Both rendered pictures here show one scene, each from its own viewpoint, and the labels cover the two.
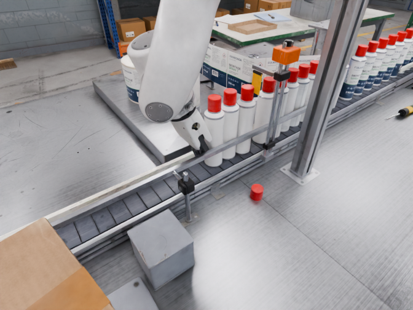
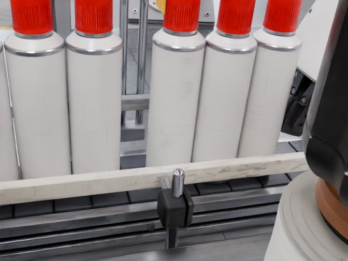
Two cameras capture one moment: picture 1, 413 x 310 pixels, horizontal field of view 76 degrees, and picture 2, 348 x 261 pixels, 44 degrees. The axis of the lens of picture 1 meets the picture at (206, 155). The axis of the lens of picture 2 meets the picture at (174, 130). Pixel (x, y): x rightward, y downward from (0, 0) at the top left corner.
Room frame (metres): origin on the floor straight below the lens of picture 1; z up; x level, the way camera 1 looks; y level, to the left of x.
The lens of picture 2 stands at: (1.02, 0.02, 1.18)
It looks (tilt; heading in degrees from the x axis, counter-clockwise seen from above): 31 degrees down; 198
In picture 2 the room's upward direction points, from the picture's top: 5 degrees clockwise
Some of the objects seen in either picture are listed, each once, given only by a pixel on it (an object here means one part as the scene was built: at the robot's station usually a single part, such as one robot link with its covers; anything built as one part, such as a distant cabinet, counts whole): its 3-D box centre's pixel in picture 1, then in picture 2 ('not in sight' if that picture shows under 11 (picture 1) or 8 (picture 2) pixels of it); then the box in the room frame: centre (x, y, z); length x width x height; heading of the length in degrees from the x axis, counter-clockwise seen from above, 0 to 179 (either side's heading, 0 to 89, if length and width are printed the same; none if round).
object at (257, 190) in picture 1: (256, 192); not in sight; (0.49, -0.14, 0.85); 0.03 x 0.03 x 0.03
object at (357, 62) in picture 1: (353, 73); not in sight; (0.97, -0.56, 0.98); 0.05 x 0.05 x 0.20
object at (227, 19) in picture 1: (227, 19); not in sight; (2.62, -0.19, 0.81); 0.38 x 0.36 x 0.02; 120
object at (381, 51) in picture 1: (373, 64); not in sight; (1.06, -0.68, 0.98); 0.05 x 0.05 x 0.20
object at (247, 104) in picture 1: (244, 120); (174, 91); (0.63, -0.11, 0.98); 0.05 x 0.05 x 0.20
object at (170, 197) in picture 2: not in sight; (174, 218); (0.71, -0.07, 0.89); 0.03 x 0.03 x 0.12; 36
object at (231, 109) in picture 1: (228, 125); (223, 92); (0.61, -0.06, 0.98); 0.05 x 0.05 x 0.20
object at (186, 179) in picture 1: (181, 192); not in sight; (0.42, 0.06, 0.91); 0.07 x 0.03 x 0.16; 36
